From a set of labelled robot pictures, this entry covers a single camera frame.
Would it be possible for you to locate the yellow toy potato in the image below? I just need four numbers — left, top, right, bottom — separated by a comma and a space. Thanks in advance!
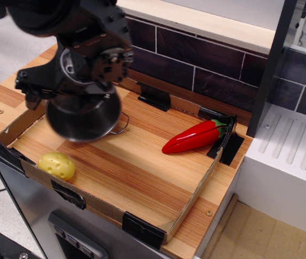
37, 152, 75, 181

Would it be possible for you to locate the cardboard fence with black tape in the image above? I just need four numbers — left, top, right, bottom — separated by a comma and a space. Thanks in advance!
0, 75, 245, 250

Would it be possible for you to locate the light wooden shelf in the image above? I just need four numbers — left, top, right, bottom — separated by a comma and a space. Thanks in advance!
117, 0, 275, 54

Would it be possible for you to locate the toy oven front panel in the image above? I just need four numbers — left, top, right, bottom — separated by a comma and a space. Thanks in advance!
48, 213, 109, 259

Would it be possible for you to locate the white toy sink drainboard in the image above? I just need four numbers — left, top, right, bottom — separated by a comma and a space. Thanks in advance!
235, 105, 306, 231

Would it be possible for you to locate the stainless steel metal pot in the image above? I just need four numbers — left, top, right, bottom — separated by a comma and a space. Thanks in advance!
46, 91, 129, 142

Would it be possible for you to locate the dark grey vertical post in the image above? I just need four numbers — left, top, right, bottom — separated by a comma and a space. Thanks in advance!
247, 0, 303, 137

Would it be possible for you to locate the red toy chili pepper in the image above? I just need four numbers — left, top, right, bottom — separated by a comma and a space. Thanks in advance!
162, 119, 228, 154

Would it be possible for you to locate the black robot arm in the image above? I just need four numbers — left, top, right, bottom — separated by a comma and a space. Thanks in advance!
6, 1, 133, 110

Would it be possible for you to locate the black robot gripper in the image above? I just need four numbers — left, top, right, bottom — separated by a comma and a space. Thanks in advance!
15, 47, 135, 110

